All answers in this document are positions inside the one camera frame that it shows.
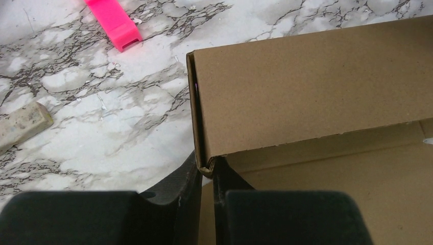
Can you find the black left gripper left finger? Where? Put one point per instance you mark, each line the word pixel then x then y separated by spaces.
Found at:
pixel 166 213

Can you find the pink marker pen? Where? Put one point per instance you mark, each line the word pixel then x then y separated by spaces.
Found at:
pixel 119 27

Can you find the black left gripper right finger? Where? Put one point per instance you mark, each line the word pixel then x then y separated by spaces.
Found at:
pixel 244 215

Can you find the brown cardboard box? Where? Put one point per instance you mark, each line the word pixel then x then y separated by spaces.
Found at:
pixel 346 110

